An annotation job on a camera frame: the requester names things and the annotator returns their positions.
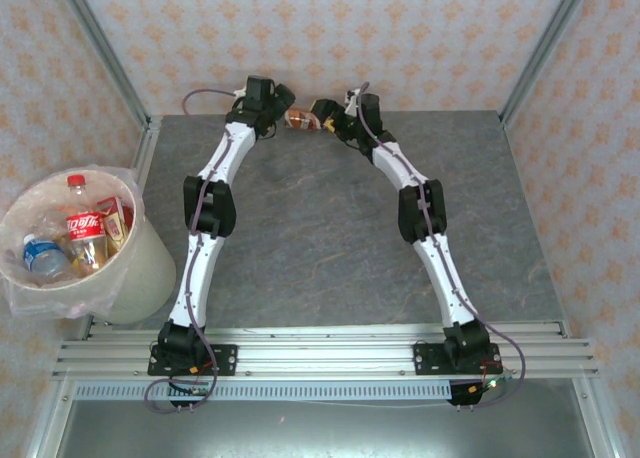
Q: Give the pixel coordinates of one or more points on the crushed brown coffee bottle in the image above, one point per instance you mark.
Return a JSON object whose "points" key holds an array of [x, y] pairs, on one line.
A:
{"points": [[302, 119]]}

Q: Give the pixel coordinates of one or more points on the gold red label tea bottle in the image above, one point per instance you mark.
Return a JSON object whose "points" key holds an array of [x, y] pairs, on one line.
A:
{"points": [[116, 223]]}

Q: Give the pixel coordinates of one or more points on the red label cola bottle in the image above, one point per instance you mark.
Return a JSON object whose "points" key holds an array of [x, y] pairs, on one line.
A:
{"points": [[84, 225]]}

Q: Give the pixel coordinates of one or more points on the blue label water bottle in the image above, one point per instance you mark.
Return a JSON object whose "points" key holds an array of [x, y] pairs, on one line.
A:
{"points": [[45, 255]]}

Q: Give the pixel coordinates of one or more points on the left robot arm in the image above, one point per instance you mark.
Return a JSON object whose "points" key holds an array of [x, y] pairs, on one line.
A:
{"points": [[200, 268]]}

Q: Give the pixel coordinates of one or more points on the round beige waste bin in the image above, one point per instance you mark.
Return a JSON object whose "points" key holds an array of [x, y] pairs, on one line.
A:
{"points": [[150, 278]]}

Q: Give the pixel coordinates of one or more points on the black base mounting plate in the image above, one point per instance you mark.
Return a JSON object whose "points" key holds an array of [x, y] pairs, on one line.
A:
{"points": [[225, 360], [430, 359]]}

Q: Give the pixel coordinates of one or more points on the small green circuit board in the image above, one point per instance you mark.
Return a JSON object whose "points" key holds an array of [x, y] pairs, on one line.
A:
{"points": [[192, 391], [495, 382]]}

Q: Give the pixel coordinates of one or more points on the grey metal lower panel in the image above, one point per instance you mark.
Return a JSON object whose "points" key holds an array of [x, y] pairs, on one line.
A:
{"points": [[325, 433]]}

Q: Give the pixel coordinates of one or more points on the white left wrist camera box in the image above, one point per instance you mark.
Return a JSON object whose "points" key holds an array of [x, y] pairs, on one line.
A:
{"points": [[241, 93]]}

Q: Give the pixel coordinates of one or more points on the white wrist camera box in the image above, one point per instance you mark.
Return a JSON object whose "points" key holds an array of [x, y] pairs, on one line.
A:
{"points": [[241, 93], [353, 100]]}

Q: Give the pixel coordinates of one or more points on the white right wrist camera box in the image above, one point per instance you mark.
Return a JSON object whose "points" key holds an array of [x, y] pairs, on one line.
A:
{"points": [[353, 100]]}

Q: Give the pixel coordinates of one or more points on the aluminium table side rail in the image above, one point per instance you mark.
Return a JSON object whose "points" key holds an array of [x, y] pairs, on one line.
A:
{"points": [[147, 148]]}

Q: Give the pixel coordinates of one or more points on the aluminium frame post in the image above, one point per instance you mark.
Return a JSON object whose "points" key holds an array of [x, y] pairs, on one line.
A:
{"points": [[547, 43], [101, 43]]}

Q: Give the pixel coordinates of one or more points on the aluminium lower frame rail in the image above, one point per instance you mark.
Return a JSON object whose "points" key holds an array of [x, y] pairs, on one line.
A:
{"points": [[597, 423], [47, 423]]}

